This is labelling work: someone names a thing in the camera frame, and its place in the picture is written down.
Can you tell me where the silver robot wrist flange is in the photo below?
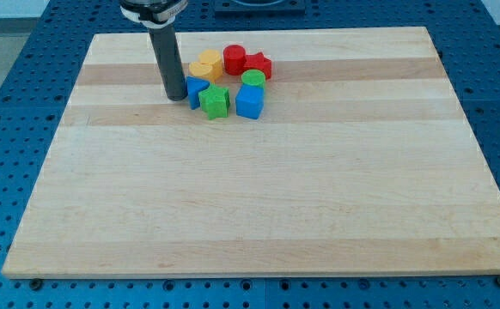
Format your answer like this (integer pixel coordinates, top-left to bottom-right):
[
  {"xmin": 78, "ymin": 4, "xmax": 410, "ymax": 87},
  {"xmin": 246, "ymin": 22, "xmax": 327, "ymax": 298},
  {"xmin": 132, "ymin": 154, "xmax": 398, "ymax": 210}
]
[{"xmin": 119, "ymin": 0, "xmax": 188, "ymax": 28}]

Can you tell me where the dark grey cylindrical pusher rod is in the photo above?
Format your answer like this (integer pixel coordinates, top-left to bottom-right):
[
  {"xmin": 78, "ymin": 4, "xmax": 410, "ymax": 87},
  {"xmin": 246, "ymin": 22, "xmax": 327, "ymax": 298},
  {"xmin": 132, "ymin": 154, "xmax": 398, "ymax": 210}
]
[{"xmin": 149, "ymin": 24, "xmax": 187, "ymax": 101}]

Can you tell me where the blue triangle block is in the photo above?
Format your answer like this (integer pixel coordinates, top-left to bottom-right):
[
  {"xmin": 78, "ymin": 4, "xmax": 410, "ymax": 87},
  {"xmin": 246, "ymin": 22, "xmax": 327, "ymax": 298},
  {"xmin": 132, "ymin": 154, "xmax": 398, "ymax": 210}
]
[{"xmin": 186, "ymin": 76, "xmax": 210, "ymax": 110}]

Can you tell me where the green star block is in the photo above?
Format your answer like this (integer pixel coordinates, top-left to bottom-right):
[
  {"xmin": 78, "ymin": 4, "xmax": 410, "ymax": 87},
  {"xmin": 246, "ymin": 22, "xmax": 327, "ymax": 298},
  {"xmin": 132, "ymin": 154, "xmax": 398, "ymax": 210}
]
[{"xmin": 198, "ymin": 84, "xmax": 230, "ymax": 120}]

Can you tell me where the red star block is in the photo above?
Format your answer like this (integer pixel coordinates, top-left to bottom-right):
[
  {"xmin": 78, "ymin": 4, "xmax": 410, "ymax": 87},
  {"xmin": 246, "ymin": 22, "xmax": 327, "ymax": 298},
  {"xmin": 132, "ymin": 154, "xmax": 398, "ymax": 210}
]
[{"xmin": 243, "ymin": 52, "xmax": 272, "ymax": 80}]

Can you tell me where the yellow heart block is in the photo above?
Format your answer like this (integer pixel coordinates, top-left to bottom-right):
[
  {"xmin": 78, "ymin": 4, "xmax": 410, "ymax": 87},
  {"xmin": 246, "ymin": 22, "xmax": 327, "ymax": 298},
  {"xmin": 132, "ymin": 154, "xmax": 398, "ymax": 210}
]
[{"xmin": 189, "ymin": 50, "xmax": 223, "ymax": 83}]

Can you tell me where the red cylinder block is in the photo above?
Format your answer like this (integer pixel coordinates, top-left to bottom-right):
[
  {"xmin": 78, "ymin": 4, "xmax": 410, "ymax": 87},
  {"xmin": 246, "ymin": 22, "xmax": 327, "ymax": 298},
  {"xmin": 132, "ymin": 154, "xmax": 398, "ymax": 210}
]
[{"xmin": 223, "ymin": 45, "xmax": 246, "ymax": 76}]

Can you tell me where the green cylinder block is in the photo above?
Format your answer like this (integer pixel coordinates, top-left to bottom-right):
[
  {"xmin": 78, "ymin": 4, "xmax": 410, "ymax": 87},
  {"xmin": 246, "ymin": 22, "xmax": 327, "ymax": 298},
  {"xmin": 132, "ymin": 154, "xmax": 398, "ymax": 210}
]
[{"xmin": 241, "ymin": 69, "xmax": 266, "ymax": 89}]

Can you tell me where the blue cube block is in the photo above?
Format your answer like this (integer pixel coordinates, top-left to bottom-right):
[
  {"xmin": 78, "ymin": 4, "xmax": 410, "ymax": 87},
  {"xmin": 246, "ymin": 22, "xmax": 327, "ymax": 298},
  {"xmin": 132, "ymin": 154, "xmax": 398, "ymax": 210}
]
[{"xmin": 235, "ymin": 84, "xmax": 265, "ymax": 119}]

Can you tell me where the light wooden board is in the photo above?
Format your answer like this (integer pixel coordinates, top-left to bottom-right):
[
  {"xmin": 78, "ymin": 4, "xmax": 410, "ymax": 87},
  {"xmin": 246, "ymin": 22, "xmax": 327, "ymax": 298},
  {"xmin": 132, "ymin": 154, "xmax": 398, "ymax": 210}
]
[{"xmin": 2, "ymin": 27, "xmax": 500, "ymax": 279}]

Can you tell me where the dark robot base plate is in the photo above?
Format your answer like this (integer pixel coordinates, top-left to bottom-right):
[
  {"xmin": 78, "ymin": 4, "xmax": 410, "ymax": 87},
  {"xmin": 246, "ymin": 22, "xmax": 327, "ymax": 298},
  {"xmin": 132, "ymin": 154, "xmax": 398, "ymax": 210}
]
[{"xmin": 213, "ymin": 0, "xmax": 307, "ymax": 15}]

